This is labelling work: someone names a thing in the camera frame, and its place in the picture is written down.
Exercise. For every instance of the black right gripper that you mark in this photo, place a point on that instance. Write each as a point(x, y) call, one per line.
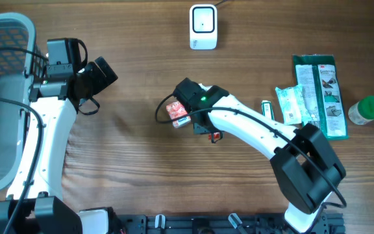
point(204, 130)

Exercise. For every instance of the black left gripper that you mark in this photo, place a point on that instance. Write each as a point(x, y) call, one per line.
point(102, 80)

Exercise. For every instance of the orange red snack packet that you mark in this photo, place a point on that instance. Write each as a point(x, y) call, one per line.
point(176, 110)

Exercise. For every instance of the green battery pack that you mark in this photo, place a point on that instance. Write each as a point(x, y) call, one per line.
point(267, 109)

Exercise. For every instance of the teal tissue packet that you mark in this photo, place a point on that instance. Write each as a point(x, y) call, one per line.
point(292, 105)

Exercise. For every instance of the green sponge package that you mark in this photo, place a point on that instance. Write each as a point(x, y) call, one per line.
point(317, 74)

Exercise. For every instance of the green lid jar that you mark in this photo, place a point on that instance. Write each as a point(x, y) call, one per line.
point(362, 112)

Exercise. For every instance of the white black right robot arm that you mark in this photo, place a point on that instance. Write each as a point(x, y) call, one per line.
point(306, 167)

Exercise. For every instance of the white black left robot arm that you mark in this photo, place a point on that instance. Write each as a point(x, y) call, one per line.
point(33, 202)

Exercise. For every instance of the white barcode scanner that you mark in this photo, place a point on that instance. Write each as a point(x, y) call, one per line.
point(203, 27)

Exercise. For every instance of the grey plastic mesh basket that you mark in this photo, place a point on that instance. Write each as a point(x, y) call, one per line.
point(20, 62)

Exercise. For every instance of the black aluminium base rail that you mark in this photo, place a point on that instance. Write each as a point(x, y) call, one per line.
point(253, 224)

